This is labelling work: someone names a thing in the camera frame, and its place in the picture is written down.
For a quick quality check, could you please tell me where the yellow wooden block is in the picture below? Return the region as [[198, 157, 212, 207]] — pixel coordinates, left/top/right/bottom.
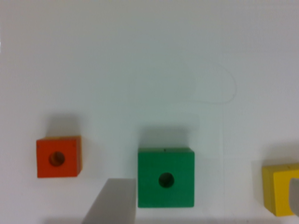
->
[[262, 163, 299, 217]]

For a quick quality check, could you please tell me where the orange wooden block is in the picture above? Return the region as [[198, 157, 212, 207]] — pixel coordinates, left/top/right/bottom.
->
[[36, 135, 82, 178]]

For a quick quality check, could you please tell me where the green wooden block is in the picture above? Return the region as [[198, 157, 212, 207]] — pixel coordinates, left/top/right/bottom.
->
[[137, 147, 195, 208]]

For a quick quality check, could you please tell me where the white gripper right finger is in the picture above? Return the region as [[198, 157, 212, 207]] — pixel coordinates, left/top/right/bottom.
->
[[289, 178, 299, 216]]

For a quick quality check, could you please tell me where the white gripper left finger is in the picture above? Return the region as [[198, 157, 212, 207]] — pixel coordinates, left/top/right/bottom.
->
[[82, 178, 136, 224]]

